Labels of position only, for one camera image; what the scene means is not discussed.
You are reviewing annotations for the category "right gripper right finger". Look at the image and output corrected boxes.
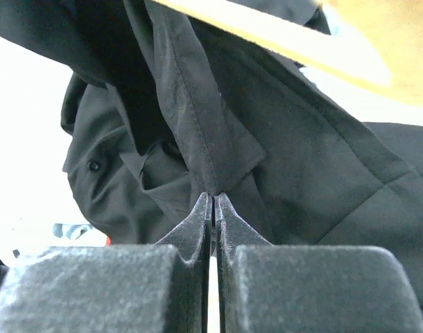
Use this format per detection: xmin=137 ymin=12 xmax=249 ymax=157
xmin=214 ymin=194 xmax=423 ymax=332

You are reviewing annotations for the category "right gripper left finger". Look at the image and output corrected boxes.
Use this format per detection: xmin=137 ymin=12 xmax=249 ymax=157
xmin=0 ymin=194 xmax=212 ymax=332

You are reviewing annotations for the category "yellow plastic hanger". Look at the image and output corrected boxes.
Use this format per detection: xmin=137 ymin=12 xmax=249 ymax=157
xmin=164 ymin=1 xmax=423 ymax=106

